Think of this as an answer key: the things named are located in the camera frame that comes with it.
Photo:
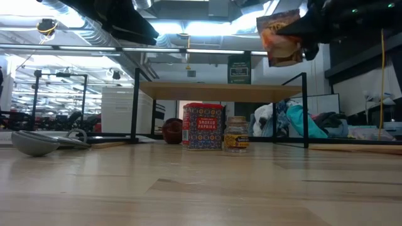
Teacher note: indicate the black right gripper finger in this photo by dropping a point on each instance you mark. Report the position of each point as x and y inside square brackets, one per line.
[311, 50]
[293, 29]

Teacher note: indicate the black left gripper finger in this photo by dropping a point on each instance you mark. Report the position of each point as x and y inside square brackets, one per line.
[144, 26]
[141, 39]

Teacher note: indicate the orange taco seasoning packet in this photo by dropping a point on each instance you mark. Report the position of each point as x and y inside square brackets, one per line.
[279, 50]

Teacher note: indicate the dark green spice tin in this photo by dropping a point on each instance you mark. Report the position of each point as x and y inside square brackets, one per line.
[239, 69]

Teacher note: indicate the smoked paprika tin red lid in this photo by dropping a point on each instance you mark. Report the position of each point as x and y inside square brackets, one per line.
[202, 127]

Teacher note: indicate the small glass spice jar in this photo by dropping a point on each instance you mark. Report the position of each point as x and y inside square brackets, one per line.
[236, 135]

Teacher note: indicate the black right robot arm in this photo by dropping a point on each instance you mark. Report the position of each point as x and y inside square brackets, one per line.
[370, 19]

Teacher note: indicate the overhead light bar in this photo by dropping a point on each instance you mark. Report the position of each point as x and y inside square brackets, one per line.
[88, 48]

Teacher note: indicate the black side desk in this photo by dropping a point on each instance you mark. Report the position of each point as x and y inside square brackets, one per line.
[361, 62]

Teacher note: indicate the white panel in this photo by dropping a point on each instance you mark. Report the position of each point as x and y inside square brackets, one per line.
[323, 103]

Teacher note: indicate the blue cloth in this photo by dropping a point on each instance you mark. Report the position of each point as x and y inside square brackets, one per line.
[282, 110]

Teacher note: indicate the white storage box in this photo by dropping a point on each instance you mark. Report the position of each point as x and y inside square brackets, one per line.
[125, 110]

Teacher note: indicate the teal cloth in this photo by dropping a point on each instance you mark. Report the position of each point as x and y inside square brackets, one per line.
[304, 122]

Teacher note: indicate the grey blue garment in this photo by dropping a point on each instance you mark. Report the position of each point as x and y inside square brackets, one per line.
[329, 120]

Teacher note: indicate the white cloth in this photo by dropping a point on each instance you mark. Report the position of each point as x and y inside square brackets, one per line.
[264, 116]

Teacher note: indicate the dark red apple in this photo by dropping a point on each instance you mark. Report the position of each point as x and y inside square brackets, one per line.
[172, 132]

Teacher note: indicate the pastel patterned cloth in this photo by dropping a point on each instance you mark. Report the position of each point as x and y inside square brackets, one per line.
[367, 133]

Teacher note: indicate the wooden slotted spatula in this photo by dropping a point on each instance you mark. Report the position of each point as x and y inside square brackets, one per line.
[345, 149]

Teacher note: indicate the wooden forked spatula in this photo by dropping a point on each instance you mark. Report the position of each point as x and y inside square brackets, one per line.
[389, 147]

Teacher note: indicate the black office chair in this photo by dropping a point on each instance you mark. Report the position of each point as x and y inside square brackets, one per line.
[12, 120]

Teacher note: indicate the grey round measuring cup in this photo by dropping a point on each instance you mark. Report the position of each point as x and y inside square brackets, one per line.
[34, 146]

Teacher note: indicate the small black rig camera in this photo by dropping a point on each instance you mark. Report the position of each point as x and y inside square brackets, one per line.
[116, 75]

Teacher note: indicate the black ceiling camera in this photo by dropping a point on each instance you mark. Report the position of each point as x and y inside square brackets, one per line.
[46, 26]

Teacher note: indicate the wooden shelf black metal frame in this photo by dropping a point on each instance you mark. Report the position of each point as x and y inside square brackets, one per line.
[220, 92]

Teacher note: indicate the black aluminium table frame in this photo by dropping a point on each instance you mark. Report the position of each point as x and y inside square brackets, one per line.
[345, 142]

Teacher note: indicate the black metal stand frame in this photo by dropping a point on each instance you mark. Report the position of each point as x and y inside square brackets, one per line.
[36, 94]

